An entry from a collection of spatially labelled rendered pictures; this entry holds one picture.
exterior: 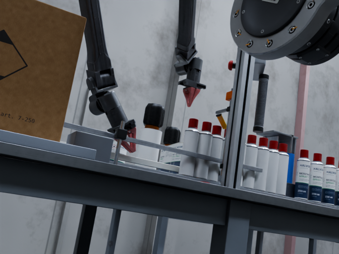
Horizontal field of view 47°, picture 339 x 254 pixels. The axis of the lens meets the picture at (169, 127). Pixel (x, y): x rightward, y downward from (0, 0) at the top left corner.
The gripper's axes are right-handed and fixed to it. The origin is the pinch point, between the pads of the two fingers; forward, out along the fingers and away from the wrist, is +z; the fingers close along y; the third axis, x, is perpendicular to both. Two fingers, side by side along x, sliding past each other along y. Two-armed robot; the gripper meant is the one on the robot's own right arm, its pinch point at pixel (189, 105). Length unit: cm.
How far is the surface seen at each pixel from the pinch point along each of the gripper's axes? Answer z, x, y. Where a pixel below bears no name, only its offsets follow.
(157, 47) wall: -133, -256, -91
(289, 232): 43, 62, 2
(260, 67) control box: -10.0, 33.6, -6.4
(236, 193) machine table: 36, 65, 22
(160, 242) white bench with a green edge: 66, -100, -51
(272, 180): 25.7, 22.5, -27.5
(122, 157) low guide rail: 28.3, 14.8, 30.0
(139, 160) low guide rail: 28.0, 15.0, 24.0
